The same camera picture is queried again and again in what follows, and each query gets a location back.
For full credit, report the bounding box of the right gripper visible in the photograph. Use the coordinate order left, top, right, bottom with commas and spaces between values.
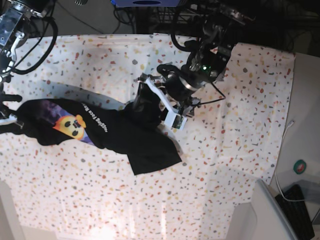
0, 82, 24, 128

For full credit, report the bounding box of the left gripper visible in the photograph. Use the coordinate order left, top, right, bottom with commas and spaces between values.
136, 64, 208, 131

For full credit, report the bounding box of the black printed t-shirt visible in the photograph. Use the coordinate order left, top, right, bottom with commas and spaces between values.
0, 87, 182, 175

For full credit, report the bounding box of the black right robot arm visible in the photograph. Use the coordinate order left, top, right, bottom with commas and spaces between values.
0, 0, 58, 128

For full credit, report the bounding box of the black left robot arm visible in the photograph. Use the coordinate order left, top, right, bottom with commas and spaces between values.
125, 0, 253, 130

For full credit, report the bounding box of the terrazzo pattern tablecloth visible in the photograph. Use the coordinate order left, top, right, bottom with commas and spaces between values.
0, 34, 296, 240

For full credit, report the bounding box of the blue box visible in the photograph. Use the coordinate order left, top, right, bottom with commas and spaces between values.
111, 0, 182, 8

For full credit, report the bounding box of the green tape roll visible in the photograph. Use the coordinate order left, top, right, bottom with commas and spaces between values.
293, 159, 307, 175

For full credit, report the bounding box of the grey monitor edge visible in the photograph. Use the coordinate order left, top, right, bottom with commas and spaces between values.
251, 179, 298, 240

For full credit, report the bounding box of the black keyboard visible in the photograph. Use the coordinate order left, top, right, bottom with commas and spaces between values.
275, 184, 315, 240

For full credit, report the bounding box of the white usb cable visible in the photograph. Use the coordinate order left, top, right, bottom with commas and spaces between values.
274, 120, 306, 202

